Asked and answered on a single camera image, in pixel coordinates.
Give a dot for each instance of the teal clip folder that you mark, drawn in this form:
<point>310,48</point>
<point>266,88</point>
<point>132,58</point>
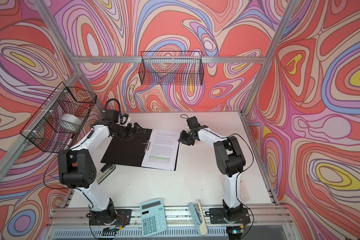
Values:
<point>127,152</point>

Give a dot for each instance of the black wire basket back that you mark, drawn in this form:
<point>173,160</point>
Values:
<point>171,68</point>

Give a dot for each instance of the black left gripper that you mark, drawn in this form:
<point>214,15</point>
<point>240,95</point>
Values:
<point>131,131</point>

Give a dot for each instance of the white printed paper sheets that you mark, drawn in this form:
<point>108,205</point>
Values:
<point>162,150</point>

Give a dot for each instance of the pink white calculator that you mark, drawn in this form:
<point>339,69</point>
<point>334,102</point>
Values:
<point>243,193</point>

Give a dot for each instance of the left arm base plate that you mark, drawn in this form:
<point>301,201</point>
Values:
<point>121,218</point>

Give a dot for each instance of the black marker pen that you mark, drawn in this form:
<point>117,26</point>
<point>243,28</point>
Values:
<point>69,143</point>

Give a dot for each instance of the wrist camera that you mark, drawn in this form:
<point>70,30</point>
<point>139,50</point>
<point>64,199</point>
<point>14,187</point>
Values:
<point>116,116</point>
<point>193,123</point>

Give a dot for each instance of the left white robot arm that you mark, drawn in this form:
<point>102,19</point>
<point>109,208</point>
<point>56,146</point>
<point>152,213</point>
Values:
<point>78,172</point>

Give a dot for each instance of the black wire basket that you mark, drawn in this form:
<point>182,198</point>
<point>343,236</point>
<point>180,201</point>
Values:
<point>171,68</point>
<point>50,134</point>

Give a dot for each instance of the black wire basket left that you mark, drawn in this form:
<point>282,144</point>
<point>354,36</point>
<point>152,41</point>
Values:
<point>50,134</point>

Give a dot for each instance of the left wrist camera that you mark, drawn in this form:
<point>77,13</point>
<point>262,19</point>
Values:
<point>116,116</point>

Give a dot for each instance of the teal calculator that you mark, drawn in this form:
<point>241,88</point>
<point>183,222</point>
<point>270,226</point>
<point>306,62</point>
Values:
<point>153,218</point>

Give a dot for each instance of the white tape roll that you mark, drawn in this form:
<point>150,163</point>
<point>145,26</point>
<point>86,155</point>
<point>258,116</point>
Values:
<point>71,119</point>

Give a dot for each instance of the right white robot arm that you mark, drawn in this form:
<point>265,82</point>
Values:
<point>229,158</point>

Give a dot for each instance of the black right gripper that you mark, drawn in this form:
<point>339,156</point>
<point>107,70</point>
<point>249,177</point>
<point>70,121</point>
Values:
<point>183,140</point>

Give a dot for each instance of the black silver stapler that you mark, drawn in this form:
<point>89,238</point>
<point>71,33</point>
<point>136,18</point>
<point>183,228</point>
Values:
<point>104,172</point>

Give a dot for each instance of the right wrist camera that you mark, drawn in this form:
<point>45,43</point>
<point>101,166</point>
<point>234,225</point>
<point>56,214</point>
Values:
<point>193,123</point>

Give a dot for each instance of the light blue stapler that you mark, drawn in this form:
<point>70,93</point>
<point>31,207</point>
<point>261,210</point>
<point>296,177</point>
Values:
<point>198,218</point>

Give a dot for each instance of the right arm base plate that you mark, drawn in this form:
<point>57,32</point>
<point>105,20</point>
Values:
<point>223,216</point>

